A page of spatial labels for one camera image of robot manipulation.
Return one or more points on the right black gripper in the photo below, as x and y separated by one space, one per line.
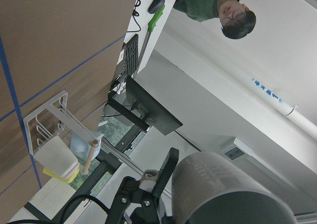
137 201

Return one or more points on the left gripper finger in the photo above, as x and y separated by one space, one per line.
168 220

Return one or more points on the grey plastic cup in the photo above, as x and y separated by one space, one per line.
208 189

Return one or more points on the blue plastic cup front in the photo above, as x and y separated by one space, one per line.
81 149

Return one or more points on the pale green plastic cup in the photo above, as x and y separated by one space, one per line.
56 156

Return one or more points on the pink plastic cup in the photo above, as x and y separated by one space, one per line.
72 171

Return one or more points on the black monitor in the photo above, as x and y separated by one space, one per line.
145 110

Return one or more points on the black keyboard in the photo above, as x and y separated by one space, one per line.
131 53

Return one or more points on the green plastic toy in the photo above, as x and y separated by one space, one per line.
155 18

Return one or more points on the person in green shirt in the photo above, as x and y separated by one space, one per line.
236 19

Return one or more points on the black computer mouse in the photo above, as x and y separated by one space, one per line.
155 6

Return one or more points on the white wire cup rack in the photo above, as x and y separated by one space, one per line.
51 119

